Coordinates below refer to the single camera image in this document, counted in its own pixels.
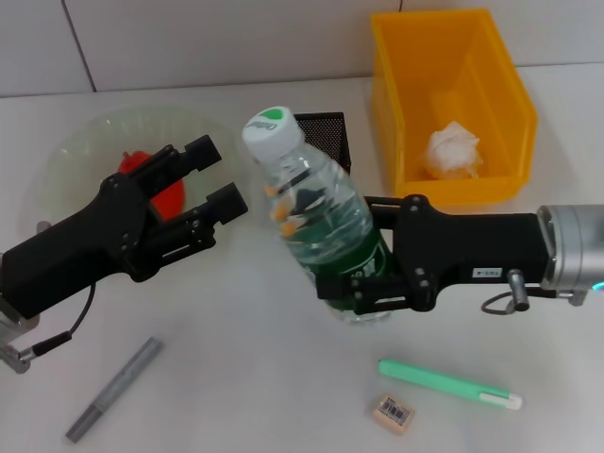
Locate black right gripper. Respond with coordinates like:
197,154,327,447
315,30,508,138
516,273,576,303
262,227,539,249
315,192,554,317

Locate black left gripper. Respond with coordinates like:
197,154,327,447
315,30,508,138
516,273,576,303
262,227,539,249
0,172,161,320

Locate red-orange toy orange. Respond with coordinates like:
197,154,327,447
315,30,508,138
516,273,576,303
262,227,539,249
117,149,190,221

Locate clear green-label water bottle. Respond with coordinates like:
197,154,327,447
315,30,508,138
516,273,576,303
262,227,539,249
242,106,395,327

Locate white paper ball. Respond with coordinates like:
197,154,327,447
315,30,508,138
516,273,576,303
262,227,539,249
417,121,485,180

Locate mint green pen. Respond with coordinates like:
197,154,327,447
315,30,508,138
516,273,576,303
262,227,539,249
377,357,524,411

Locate green glass fruit plate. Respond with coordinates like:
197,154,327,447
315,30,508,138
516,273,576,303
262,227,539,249
35,106,247,260

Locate black mesh pen holder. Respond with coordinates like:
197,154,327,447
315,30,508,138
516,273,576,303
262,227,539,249
292,111,354,176

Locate grey marker pen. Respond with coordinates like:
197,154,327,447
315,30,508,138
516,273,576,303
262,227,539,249
64,335,165,444

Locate beige eraser with barcode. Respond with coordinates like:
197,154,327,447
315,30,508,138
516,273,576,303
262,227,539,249
369,393,417,436

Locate yellow plastic bin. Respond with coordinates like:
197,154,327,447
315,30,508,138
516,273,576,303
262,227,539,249
369,8,539,209

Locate right gripper connector cable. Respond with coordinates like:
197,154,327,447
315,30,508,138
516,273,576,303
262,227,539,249
480,268,532,316

